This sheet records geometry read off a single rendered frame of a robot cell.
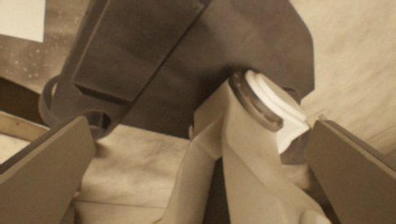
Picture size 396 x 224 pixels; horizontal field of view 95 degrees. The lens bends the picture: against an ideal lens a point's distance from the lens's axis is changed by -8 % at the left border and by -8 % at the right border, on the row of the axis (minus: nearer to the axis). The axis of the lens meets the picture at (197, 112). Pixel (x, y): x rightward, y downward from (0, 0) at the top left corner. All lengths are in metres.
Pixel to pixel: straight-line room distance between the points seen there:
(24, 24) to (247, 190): 0.56
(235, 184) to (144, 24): 0.27
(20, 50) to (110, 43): 0.33
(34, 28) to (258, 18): 0.50
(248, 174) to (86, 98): 0.32
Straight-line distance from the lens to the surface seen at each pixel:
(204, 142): 0.34
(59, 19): 0.57
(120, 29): 0.35
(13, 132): 0.59
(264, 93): 0.35
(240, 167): 0.19
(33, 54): 0.64
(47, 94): 0.55
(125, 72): 0.39
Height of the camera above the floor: 0.50
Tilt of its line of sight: 38 degrees down
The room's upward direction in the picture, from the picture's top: 160 degrees clockwise
